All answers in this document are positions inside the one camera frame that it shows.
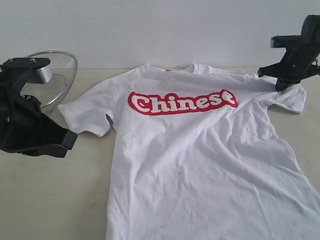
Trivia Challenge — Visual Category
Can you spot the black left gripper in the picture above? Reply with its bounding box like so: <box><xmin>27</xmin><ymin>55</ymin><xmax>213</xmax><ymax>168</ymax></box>
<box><xmin>0</xmin><ymin>83</ymin><xmax>78</xmax><ymax>158</ymax></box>

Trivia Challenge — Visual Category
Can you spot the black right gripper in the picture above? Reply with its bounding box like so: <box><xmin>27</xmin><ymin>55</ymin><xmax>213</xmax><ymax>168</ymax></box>
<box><xmin>257</xmin><ymin>42</ymin><xmax>320</xmax><ymax>92</ymax></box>

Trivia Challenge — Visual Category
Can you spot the white t-shirt red print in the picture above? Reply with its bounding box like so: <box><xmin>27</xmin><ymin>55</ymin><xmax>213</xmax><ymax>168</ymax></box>
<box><xmin>58</xmin><ymin>64</ymin><xmax>320</xmax><ymax>240</ymax></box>

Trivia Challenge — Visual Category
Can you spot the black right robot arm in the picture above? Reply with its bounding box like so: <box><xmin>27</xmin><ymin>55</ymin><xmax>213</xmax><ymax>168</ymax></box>
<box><xmin>257</xmin><ymin>15</ymin><xmax>320</xmax><ymax>92</ymax></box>

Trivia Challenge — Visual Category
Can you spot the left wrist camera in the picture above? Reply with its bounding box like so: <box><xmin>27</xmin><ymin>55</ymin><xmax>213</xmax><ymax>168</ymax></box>
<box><xmin>0</xmin><ymin>57</ymin><xmax>53</xmax><ymax>98</ymax></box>

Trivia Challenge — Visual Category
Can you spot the metal mesh basket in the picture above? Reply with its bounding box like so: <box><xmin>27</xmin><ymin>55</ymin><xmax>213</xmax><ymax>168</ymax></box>
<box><xmin>20</xmin><ymin>50</ymin><xmax>78</xmax><ymax>113</ymax></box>

